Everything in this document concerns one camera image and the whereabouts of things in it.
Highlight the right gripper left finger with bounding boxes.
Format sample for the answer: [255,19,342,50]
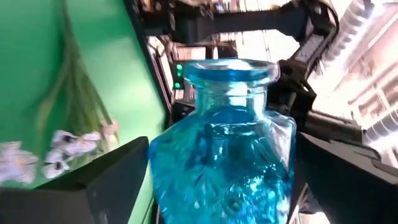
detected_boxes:
[0,136,150,224]

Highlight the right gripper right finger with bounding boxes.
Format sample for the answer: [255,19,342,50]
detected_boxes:
[297,133,398,224]

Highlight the white artificial flower bunch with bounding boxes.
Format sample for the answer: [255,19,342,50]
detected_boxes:
[0,0,121,187]

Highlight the teal glass vase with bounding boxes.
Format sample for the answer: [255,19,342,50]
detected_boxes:
[149,58,298,224]

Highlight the green table mat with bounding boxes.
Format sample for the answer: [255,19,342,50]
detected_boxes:
[0,0,165,224]

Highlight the black table frame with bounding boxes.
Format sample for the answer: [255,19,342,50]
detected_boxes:
[124,0,174,125]

